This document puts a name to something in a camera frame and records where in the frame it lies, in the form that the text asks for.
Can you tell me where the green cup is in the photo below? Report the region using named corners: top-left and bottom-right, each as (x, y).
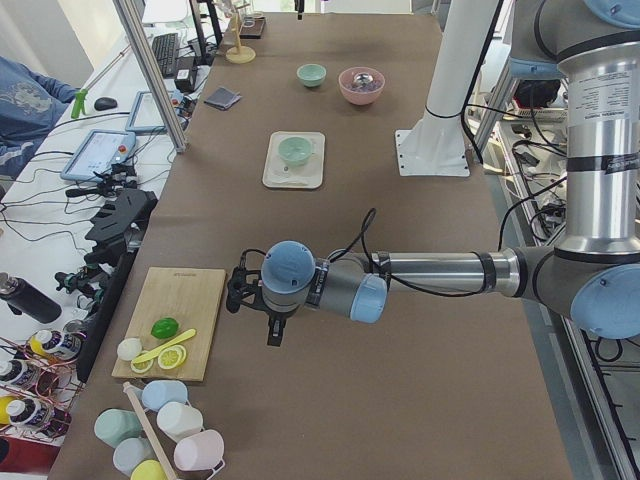
top-left (94, 409), bottom-right (142, 448)

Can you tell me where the grey folded cloth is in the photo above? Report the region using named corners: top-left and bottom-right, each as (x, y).
top-left (204, 87), bottom-right (242, 111)

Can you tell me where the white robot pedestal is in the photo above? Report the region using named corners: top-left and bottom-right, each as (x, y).
top-left (395, 0), bottom-right (503, 177)

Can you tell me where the black keyboard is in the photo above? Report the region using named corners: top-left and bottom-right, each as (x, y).
top-left (151, 33), bottom-right (179, 78)

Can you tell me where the aluminium frame post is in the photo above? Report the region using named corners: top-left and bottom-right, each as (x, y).
top-left (113, 0), bottom-right (187, 154)

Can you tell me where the beige serving tray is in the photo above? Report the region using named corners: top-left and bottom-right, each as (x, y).
top-left (262, 131), bottom-right (325, 190)

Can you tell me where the black computer mouse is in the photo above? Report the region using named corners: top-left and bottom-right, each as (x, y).
top-left (94, 97), bottom-right (118, 111)

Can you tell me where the bamboo cutting board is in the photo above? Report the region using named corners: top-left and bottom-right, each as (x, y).
top-left (112, 267), bottom-right (226, 382)

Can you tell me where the cream white cup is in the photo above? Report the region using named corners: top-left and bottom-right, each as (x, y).
top-left (156, 402), bottom-right (204, 442)

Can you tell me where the light blue cup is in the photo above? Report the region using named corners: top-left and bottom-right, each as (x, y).
top-left (141, 380), bottom-right (189, 412)

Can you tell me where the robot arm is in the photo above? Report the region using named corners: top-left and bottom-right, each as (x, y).
top-left (226, 1), bottom-right (639, 345)

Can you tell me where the lemon slice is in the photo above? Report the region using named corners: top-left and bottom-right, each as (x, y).
top-left (130, 359), bottom-right (154, 374)
top-left (157, 344), bottom-right (187, 370)

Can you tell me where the pink cup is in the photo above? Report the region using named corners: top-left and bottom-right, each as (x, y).
top-left (174, 429), bottom-right (225, 471)

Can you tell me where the lemon slice top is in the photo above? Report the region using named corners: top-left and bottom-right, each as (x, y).
top-left (157, 344), bottom-right (187, 370)

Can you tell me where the copper wire bottle rack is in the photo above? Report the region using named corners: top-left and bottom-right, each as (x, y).
top-left (1, 336), bottom-right (83, 446)

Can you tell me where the wooden rack handle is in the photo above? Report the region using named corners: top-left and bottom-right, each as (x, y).
top-left (123, 382), bottom-right (178, 480)

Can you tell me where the wooden mug tree stand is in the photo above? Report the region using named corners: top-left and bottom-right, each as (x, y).
top-left (221, 0), bottom-right (256, 64)

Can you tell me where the white garlic bulb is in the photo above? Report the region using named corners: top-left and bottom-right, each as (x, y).
top-left (117, 337), bottom-right (143, 362)

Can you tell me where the person in blue shirt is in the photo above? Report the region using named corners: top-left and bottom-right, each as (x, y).
top-left (1, 57), bottom-right (78, 179)

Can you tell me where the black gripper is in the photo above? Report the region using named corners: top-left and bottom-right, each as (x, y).
top-left (225, 266), bottom-right (295, 347)

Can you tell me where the green bowl end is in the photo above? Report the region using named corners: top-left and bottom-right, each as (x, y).
top-left (296, 64), bottom-right (327, 88)

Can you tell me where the yellow cup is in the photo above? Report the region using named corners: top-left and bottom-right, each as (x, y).
top-left (130, 459), bottom-right (168, 480)

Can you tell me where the black water bottle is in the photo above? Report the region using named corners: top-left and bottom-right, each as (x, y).
top-left (1, 272), bottom-right (62, 324)

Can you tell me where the lemon slice bottom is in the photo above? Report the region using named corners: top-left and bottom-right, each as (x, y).
top-left (130, 359), bottom-right (154, 374)

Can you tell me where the grey blue cup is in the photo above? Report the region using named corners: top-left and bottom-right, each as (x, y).
top-left (112, 438), bottom-right (156, 477)

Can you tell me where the yellow plastic knife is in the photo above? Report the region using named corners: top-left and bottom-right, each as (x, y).
top-left (132, 328), bottom-right (197, 364)

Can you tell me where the metal scoop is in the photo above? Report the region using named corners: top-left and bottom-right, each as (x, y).
top-left (352, 72), bottom-right (375, 89)

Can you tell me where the green bowl on tray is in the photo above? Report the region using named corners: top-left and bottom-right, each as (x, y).
top-left (278, 136), bottom-right (314, 168)

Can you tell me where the green lime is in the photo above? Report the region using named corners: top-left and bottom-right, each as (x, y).
top-left (151, 317), bottom-right (179, 339)

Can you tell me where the black tool holder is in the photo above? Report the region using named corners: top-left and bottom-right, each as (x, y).
top-left (84, 188), bottom-right (158, 267)

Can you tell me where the pink bowl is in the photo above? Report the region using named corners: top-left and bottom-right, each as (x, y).
top-left (338, 66), bottom-right (386, 106)

